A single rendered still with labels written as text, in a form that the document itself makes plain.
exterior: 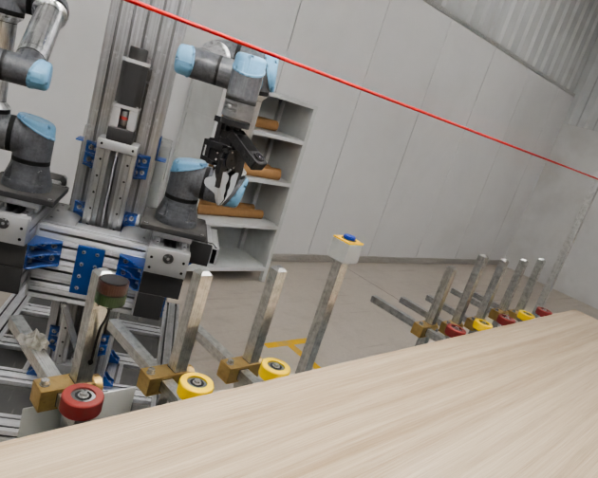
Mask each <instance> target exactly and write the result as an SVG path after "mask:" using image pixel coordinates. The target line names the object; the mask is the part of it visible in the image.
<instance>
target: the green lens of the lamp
mask: <svg viewBox="0 0 598 478"><path fill-rule="evenodd" d="M126 296H127V294H126V295H125V296H124V297H121V298H110V297H106V296H104V295H102V294H100V293H99V292H98V290H97V288H96V292H95V297H94V301H95V303H97V304H98V305H101V306H103V307H108V308H119V307H122V306H124V305H125V301H126Z"/></svg>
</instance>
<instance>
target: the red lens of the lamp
mask: <svg viewBox="0 0 598 478"><path fill-rule="evenodd" d="M101 276H102V275H101ZM101 276H100V277H99V280H98V283H97V290H98V291H99V292H100V293H102V294H103V295H106V296H110V297H122V296H125V295H126V294H127V292H128V288H129V285H130V282H129V280H128V279H127V280H128V284H127V285H123V286H114V285H108V284H106V283H104V282H102V281H101Z"/></svg>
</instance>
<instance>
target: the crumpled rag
mask: <svg viewBox="0 0 598 478"><path fill-rule="evenodd" d="M16 339H17V340H18V341H19V344H20V345H26V346H27V347H28V348H30V349H33V350H37V351H41V350H42V349H43V348H45V349H47V347H48V345H49V341H48V340H47V339H46V335H45V334H43V333H40V332H39V331H38V329H37V328H36V329H35V330H34V331H33V332H30V333H29V334H27V335H25V334H23V333H20V334H19V335H17V338H16Z"/></svg>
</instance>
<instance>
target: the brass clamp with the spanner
mask: <svg viewBox="0 0 598 478"><path fill-rule="evenodd" d="M48 378H49V383H50V386H48V387H46V388H44V387H41V386H40V385H39V383H40V382H41V378H36V379H34V380H33V383H32V388H31V393H30V398H29V399H30V401H31V403H32V405H33V407H34V408H35V410H36V412H37V413H41V412H46V411H50V410H55V409H57V407H56V401H57V396H58V394H61V393H62V392H63V390H64V389H65V388H66V387H68V386H70V385H73V384H75V382H74V381H73V379H72V378H71V377H70V374H66V375H59V376H54V377H48ZM85 383H87V384H91V385H94V386H97V387H98V388H100V389H101V390H103V380H102V377H101V376H100V375H99V374H93V377H92V381H90V382H85Z"/></svg>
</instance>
